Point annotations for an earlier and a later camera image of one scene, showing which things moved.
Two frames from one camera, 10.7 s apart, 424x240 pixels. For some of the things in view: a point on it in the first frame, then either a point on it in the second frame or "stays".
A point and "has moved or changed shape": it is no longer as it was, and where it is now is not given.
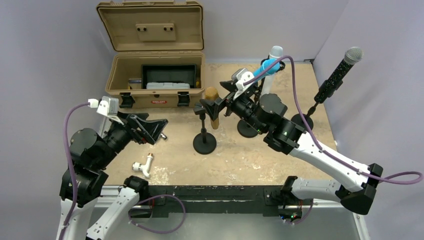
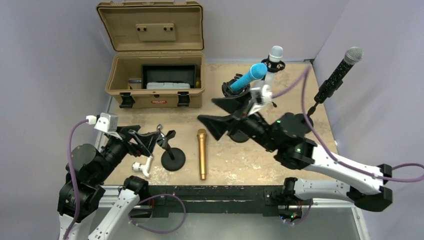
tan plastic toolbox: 153,32 stays
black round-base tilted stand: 297,120 stays
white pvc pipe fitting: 145,168 stays
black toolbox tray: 185,73 stays
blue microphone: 266,64 has moved or changed shape
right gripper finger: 229,85 to 233,104
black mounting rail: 165,199 stays
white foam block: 167,85 stays
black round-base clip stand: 204,143 to 173,158
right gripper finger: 213,107 to 218,126
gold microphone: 211,94 to 202,134
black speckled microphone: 352,56 stays
